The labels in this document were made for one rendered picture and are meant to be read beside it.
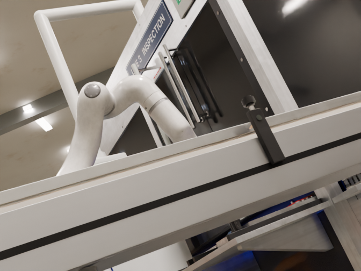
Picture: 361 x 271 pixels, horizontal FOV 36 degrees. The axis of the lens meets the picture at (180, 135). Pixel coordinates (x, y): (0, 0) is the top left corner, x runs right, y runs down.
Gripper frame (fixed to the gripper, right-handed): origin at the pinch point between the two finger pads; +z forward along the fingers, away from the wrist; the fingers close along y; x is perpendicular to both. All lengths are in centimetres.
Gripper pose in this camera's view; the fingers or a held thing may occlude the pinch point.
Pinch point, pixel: (236, 226)
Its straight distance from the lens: 191.3
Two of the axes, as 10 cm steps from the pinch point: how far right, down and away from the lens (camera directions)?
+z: 3.9, 8.8, -2.8
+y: -3.6, 4.2, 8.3
